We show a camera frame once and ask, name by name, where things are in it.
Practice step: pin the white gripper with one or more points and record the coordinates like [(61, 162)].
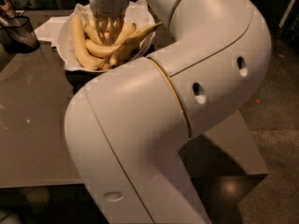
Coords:
[(107, 2)]

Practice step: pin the white bowl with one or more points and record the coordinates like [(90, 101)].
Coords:
[(136, 15)]

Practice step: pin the long banana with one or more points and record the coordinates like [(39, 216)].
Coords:
[(80, 49)]

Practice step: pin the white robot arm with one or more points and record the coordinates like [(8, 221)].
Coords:
[(124, 129)]

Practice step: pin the top back banana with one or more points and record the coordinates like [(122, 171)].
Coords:
[(93, 20)]

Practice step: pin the upper middle banana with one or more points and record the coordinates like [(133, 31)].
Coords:
[(127, 30)]

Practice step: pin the white paper bowl liner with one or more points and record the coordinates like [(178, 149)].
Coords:
[(143, 46)]

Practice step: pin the lower middle banana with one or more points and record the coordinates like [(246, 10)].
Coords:
[(99, 50)]

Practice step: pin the bottom bruised banana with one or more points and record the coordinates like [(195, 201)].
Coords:
[(105, 66)]

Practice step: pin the white paper sheet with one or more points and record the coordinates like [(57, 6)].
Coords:
[(55, 30)]

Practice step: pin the dark mesh basket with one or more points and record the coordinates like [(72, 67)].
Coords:
[(20, 36)]

